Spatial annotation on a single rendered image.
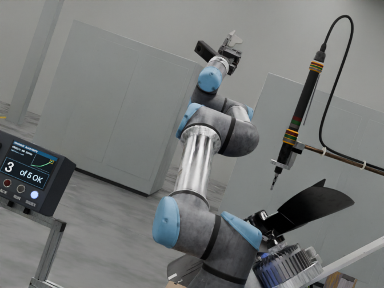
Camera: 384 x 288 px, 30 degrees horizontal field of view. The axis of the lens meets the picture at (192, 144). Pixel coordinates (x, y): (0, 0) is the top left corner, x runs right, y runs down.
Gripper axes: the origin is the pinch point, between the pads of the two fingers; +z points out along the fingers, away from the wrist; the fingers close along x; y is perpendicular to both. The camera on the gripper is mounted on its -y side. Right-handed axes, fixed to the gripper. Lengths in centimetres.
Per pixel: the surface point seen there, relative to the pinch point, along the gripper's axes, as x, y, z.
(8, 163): -33, -42, -77
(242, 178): -320, 30, 432
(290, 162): -13, 38, -38
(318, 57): 18.7, 31.7, -22.9
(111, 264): -301, -39, 193
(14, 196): -39, -35, -84
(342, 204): -18, 60, -41
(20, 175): -34, -37, -79
